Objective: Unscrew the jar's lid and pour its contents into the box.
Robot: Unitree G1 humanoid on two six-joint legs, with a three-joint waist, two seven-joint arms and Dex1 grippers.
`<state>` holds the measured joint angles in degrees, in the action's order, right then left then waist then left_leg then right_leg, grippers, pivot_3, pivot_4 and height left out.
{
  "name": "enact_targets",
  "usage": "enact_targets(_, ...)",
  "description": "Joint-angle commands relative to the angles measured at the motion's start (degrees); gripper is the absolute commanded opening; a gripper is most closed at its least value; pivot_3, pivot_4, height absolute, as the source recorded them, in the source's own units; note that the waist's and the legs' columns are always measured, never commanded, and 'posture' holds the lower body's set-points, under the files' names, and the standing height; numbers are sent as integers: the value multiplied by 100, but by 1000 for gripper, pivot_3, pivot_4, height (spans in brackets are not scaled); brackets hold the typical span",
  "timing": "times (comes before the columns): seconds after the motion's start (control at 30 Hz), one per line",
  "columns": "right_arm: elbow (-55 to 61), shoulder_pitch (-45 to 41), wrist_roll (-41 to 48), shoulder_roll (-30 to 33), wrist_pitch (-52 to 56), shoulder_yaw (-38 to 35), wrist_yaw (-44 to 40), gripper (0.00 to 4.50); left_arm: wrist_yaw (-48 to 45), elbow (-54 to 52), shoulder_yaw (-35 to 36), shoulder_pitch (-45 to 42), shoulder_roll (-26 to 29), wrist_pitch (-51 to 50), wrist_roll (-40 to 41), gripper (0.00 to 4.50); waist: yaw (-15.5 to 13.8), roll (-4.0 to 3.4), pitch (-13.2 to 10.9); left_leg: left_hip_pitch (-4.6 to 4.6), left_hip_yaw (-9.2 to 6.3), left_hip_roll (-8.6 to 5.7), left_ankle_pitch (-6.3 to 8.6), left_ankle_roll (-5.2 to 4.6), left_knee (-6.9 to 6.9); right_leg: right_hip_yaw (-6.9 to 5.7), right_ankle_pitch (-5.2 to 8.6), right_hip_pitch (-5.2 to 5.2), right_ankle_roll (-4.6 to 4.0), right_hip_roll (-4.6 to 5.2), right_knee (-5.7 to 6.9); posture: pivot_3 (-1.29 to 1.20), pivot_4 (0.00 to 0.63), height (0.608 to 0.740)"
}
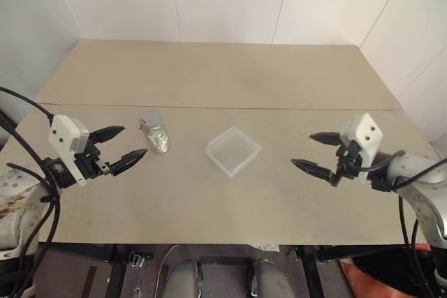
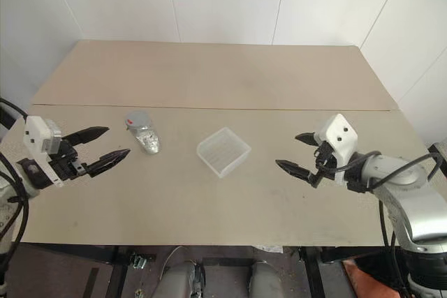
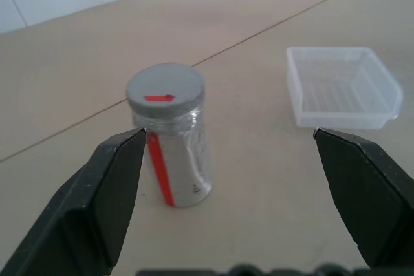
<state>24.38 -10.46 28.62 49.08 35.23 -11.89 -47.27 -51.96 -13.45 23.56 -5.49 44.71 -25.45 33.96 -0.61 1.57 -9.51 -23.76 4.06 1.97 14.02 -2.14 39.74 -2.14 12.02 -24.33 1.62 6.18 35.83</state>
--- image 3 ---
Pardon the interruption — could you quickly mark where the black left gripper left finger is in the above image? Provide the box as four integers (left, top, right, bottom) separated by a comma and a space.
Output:
0, 127, 147, 276

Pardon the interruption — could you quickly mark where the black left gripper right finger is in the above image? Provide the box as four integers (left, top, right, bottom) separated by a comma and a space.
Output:
314, 127, 414, 270

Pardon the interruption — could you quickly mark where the clear vial with grey cap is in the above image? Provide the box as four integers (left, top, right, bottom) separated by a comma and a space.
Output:
132, 103, 215, 208

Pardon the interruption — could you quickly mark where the clear plastic tray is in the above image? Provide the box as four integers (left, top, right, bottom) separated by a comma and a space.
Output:
286, 46, 404, 130

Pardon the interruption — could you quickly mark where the grey plastic jar lid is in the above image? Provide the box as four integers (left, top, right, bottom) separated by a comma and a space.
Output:
125, 62, 206, 118

